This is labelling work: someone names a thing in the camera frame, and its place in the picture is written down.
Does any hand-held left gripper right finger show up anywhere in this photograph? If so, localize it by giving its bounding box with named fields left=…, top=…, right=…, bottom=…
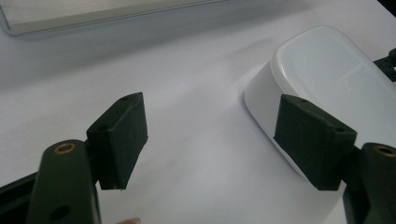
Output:
left=273, top=93, right=358, bottom=191

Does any white plastic lidded container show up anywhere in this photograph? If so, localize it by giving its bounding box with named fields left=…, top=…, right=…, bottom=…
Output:
left=244, top=24, right=396, bottom=185

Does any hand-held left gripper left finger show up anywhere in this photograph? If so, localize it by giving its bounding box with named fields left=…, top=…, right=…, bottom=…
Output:
left=86, top=91, right=149, bottom=191

